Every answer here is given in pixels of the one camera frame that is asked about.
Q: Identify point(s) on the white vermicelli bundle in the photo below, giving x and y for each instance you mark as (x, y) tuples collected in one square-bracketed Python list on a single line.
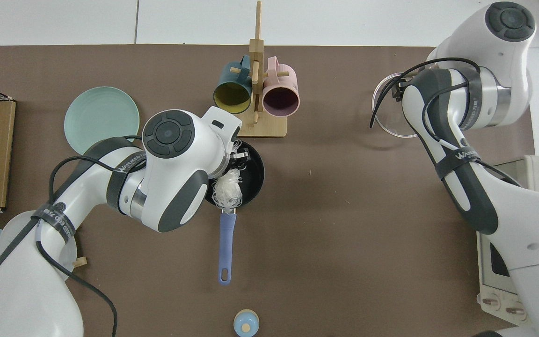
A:
[(227, 189)]

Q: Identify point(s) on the glass lid with blue knob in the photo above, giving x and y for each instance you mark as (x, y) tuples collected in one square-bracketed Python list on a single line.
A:
[(389, 121)]

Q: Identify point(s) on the green plate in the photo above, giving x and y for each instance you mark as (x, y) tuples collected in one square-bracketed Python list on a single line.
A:
[(96, 117)]

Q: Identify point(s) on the white plate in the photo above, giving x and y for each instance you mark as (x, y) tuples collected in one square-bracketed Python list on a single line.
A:
[(10, 238)]

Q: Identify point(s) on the teal cup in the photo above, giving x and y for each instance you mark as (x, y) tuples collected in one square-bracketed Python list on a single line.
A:
[(225, 75)]

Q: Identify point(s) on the small blue round thing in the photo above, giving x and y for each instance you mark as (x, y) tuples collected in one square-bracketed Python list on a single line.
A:
[(241, 327)]

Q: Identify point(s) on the wooden cup stand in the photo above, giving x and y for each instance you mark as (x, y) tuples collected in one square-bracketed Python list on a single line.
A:
[(258, 126)]

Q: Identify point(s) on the pale toaster oven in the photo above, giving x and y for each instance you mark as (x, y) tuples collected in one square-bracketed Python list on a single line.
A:
[(487, 285)]

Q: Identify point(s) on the brown table cloth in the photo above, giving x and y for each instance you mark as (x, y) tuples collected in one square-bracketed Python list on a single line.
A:
[(344, 210)]

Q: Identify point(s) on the pink cup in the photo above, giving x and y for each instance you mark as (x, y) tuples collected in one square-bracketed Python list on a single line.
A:
[(288, 77)]

